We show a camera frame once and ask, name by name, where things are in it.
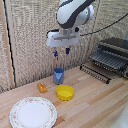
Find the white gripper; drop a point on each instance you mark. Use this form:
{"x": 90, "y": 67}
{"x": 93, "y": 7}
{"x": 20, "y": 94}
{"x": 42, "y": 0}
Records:
{"x": 63, "y": 39}

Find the white floral-rim plate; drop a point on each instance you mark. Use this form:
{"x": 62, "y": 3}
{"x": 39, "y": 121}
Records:
{"x": 33, "y": 112}

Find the black oven rack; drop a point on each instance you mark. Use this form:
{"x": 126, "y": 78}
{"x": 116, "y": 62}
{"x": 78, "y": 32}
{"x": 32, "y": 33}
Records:
{"x": 95, "y": 73}

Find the small orange toy block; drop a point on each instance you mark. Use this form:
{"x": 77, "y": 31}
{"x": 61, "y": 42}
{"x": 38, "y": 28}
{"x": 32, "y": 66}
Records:
{"x": 42, "y": 87}

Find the yellow bowl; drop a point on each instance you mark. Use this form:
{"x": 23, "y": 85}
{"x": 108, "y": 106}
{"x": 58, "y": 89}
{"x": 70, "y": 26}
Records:
{"x": 65, "y": 92}

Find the blue cup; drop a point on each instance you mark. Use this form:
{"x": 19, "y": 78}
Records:
{"x": 59, "y": 76}

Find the black dish rack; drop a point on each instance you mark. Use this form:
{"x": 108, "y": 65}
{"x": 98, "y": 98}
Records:
{"x": 112, "y": 53}

